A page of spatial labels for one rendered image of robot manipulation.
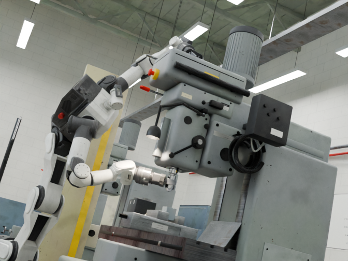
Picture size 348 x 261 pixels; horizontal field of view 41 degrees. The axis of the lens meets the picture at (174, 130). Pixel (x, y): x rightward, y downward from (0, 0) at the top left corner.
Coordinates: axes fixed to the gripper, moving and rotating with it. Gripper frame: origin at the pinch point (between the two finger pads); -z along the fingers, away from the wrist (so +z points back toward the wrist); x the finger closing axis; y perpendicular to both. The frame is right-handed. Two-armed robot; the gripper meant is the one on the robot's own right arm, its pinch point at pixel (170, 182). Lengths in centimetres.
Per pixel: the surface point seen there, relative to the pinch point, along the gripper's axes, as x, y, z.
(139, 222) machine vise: -19.2, 24.3, 8.7
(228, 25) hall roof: 733, -495, -8
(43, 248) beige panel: 146, 55, 93
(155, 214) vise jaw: -14.1, 18.4, 2.7
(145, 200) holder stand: 31.4, 9.2, 13.3
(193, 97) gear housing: -12.5, -43.9, -1.3
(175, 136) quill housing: -11.9, -21.6, 2.6
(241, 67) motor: 1, -72, -23
